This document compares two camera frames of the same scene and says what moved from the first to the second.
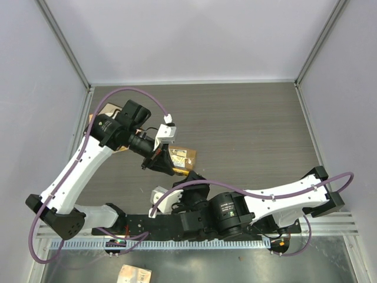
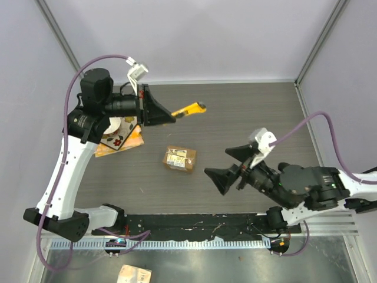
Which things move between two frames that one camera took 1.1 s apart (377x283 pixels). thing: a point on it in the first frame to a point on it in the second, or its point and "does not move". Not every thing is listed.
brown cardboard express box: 183,158 does not move
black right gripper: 204,188 to 222,177
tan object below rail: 129,273 does not move
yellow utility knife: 185,173 to 197,108
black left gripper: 152,160 to 154,113
